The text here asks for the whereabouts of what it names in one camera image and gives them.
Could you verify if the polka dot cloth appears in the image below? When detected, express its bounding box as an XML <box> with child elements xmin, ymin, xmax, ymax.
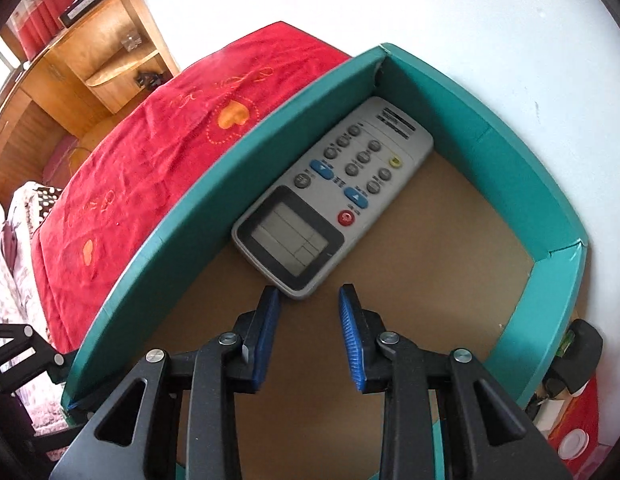
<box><xmin>27</xmin><ymin>184</ymin><xmax>66</xmax><ymax>211</ymax></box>

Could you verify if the red curtain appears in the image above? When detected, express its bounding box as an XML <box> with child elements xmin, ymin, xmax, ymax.
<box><xmin>12</xmin><ymin>0</ymin><xmax>108</xmax><ymax>61</ymax></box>

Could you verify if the teal cardboard box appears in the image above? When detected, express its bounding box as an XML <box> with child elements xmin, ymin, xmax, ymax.
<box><xmin>60</xmin><ymin>42</ymin><xmax>588</xmax><ymax>480</ymax></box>

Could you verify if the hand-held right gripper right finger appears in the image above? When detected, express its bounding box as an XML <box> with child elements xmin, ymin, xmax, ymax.
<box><xmin>338</xmin><ymin>284</ymin><xmax>573</xmax><ymax>480</ymax></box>

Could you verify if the wooden cabinet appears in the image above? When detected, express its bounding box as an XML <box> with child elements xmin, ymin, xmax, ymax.
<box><xmin>0</xmin><ymin>0</ymin><xmax>182</xmax><ymax>181</ymax></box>

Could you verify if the black device with green tube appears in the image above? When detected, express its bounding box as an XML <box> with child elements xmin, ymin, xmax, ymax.
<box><xmin>550</xmin><ymin>319</ymin><xmax>604</xmax><ymax>393</ymax></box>

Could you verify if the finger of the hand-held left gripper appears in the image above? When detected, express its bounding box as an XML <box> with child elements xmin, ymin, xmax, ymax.
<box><xmin>0</xmin><ymin>324</ymin><xmax>96</xmax><ymax>423</ymax></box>

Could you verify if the black box with white label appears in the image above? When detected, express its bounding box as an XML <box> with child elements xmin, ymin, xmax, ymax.
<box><xmin>58</xmin><ymin>0</ymin><xmax>103</xmax><ymax>28</ymax></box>

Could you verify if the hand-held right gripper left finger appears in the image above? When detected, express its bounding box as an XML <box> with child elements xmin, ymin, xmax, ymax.
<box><xmin>50</xmin><ymin>285</ymin><xmax>282</xmax><ymax>480</ymax></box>

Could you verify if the red heart embroidered cloth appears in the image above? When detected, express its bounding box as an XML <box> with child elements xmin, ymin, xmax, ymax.
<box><xmin>30</xmin><ymin>21</ymin><xmax>353</xmax><ymax>356</ymax></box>

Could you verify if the grey remote control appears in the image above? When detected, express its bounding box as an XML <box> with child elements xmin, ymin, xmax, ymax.
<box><xmin>231</xmin><ymin>96</ymin><xmax>435</xmax><ymax>301</ymax></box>

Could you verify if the red cartoon printed cloth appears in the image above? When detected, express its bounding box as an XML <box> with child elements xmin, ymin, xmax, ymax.
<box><xmin>545</xmin><ymin>375</ymin><xmax>603</xmax><ymax>466</ymax></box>

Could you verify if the pink floral bedding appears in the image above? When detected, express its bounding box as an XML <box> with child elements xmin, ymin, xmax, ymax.
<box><xmin>0</xmin><ymin>200</ymin><xmax>71</xmax><ymax>436</ymax></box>

